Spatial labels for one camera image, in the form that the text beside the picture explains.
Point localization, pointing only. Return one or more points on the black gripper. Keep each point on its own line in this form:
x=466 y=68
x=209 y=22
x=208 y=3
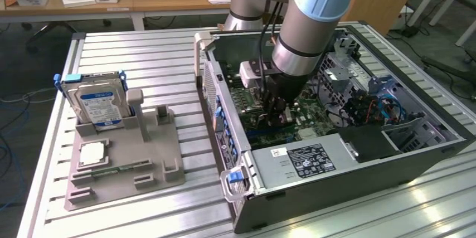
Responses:
x=285 y=87

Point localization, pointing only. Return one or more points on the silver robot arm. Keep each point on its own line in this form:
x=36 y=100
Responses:
x=308 y=26

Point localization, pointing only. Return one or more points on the green motherboard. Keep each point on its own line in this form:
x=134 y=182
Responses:
x=312 y=118

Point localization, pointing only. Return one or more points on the silver chipset heatsink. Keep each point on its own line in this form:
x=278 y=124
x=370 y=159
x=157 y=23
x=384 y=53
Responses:
x=308 y=134

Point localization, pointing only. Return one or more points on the grey power supply unit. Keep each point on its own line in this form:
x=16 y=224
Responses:
x=297 y=162

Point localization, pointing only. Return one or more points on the black power adapter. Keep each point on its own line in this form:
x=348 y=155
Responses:
x=408 y=31

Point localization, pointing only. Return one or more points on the grey metal disk bay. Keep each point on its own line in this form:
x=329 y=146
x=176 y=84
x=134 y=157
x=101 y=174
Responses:
x=416 y=137

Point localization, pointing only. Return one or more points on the open grey PC case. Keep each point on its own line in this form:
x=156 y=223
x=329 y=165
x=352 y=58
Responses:
x=334 y=193

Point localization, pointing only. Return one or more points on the black stand foot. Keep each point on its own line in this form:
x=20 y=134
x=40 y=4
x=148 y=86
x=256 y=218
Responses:
x=445 y=68

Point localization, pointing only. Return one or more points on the wooden desk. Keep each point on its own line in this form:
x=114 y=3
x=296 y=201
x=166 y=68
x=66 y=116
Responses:
x=166 y=1

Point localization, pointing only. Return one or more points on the grey parts rack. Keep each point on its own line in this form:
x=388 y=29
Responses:
x=148 y=165

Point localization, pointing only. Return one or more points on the hard disk with blue caddy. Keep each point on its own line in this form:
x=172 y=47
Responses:
x=98 y=107

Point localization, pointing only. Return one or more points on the green RAM stick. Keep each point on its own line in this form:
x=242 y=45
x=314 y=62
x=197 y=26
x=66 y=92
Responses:
x=110 y=170

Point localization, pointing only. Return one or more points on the silver CPU chip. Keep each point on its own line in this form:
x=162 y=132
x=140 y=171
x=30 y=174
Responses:
x=92 y=154

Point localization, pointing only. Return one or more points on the black chair base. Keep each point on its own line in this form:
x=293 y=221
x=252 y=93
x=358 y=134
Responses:
x=52 y=30

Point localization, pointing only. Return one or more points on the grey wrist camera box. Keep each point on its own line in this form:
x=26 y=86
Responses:
x=249 y=75

